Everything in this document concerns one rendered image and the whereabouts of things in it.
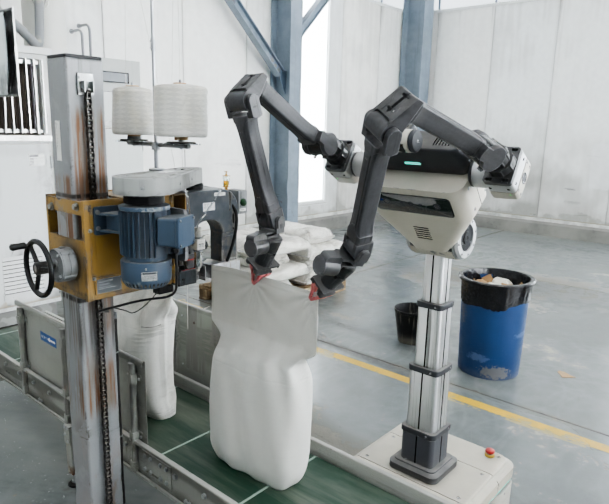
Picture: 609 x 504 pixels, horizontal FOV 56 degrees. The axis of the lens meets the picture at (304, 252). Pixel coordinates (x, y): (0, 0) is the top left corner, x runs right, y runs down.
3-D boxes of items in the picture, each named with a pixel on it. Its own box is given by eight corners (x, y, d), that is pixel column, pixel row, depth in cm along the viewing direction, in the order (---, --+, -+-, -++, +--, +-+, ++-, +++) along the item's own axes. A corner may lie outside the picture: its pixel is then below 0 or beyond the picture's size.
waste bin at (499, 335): (537, 367, 393) (547, 275, 380) (507, 391, 355) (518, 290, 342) (471, 348, 424) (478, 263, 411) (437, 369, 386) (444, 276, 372)
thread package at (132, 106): (164, 137, 195) (163, 86, 192) (127, 136, 185) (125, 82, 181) (139, 135, 205) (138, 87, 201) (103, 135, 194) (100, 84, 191)
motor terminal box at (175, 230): (196, 251, 175) (196, 213, 173) (180, 258, 165) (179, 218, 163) (172, 249, 177) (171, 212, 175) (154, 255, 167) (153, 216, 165)
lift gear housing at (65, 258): (79, 282, 177) (77, 248, 175) (62, 286, 173) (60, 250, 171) (63, 276, 184) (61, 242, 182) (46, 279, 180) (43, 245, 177)
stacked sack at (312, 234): (337, 241, 562) (338, 226, 559) (308, 247, 530) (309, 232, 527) (287, 232, 605) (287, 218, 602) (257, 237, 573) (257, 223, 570)
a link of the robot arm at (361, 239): (407, 128, 132) (382, 107, 139) (386, 132, 130) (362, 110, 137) (373, 263, 161) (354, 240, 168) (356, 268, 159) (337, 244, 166)
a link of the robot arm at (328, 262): (373, 253, 159) (357, 234, 164) (342, 249, 152) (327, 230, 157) (352, 285, 164) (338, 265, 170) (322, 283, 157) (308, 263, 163)
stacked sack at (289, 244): (313, 251, 517) (314, 235, 514) (261, 262, 468) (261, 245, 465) (279, 244, 544) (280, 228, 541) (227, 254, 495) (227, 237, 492)
